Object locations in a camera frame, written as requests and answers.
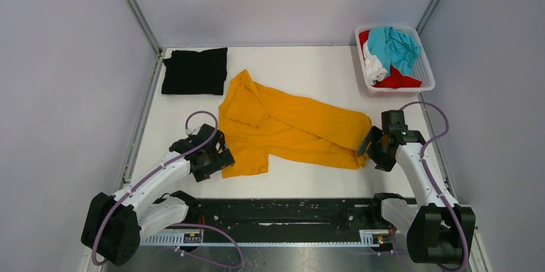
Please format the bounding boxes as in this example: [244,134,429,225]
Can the teal t shirt in basket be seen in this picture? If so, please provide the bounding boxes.
[367,26,422,76]

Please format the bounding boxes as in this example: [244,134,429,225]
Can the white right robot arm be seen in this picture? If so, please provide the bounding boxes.
[357,110,476,271]

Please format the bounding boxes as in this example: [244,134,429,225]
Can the red t shirt in basket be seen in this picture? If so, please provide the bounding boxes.
[359,30,422,89]

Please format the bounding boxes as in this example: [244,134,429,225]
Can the white plastic laundry basket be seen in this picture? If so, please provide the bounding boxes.
[354,25,435,97]

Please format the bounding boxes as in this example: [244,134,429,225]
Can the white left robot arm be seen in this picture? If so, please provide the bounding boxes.
[80,123,235,266]

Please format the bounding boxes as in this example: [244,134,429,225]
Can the orange t shirt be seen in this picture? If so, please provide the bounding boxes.
[219,70,372,178]

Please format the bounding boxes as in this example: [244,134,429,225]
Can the white t shirt in basket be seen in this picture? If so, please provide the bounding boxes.
[362,41,388,86]

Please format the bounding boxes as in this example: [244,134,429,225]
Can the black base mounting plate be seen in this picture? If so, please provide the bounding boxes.
[183,197,390,240]

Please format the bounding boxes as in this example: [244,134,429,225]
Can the white slotted cable duct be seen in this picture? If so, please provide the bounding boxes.
[140,230,391,248]

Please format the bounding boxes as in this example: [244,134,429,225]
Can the folded black t shirt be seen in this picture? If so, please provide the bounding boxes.
[161,48,228,96]

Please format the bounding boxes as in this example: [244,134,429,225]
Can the aluminium frame rail left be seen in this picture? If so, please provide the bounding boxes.
[125,0,163,55]

